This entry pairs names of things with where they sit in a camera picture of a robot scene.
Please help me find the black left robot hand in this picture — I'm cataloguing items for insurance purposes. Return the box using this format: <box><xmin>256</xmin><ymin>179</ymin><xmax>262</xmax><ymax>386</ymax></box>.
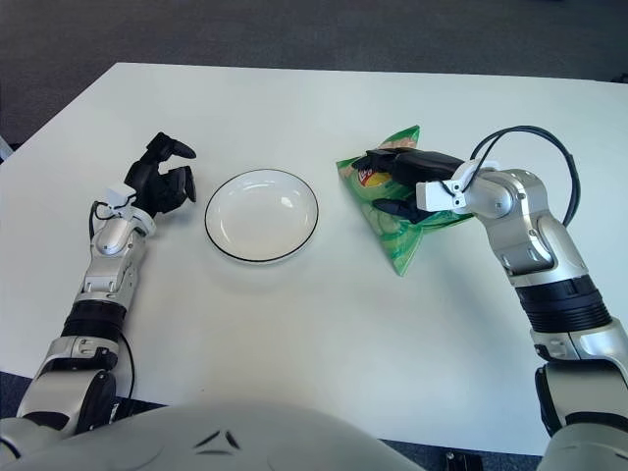
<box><xmin>123</xmin><ymin>131</ymin><xmax>198</xmax><ymax>218</ymax></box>

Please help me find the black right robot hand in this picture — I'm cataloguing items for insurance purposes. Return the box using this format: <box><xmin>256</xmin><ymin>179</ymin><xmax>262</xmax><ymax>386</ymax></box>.
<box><xmin>352</xmin><ymin>146</ymin><xmax>467</xmax><ymax>225</ymax></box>

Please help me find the green potato chips bag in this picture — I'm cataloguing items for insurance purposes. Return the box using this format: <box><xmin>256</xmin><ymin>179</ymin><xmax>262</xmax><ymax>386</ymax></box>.
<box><xmin>335</xmin><ymin>125</ymin><xmax>473</xmax><ymax>279</ymax></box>

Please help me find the white plate with black rim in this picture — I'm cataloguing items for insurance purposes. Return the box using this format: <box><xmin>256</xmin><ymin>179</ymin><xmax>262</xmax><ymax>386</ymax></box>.
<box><xmin>204</xmin><ymin>169</ymin><xmax>321</xmax><ymax>267</ymax></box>

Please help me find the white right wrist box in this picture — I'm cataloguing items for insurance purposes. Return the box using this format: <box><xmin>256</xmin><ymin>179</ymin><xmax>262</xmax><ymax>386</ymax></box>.
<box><xmin>415</xmin><ymin>158</ymin><xmax>502</xmax><ymax>214</ymax></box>

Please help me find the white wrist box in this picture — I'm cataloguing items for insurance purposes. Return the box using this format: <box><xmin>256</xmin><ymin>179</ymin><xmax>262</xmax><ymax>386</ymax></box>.
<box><xmin>103</xmin><ymin>184</ymin><xmax>136</xmax><ymax>213</ymax></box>
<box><xmin>415</xmin><ymin>158</ymin><xmax>502</xmax><ymax>214</ymax></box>

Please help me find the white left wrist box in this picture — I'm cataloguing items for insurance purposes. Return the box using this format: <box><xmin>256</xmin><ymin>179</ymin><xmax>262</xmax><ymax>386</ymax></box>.
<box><xmin>103</xmin><ymin>184</ymin><xmax>136</xmax><ymax>213</ymax></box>

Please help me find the grey robot torso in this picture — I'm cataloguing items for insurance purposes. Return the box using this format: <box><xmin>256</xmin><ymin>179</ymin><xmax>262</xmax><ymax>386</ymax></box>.
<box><xmin>0</xmin><ymin>400</ymin><xmax>546</xmax><ymax>471</ymax></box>

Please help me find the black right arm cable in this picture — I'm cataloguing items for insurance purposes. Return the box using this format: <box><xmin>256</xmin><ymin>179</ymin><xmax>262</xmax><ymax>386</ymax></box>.
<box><xmin>468</xmin><ymin>126</ymin><xmax>583</xmax><ymax>228</ymax></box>

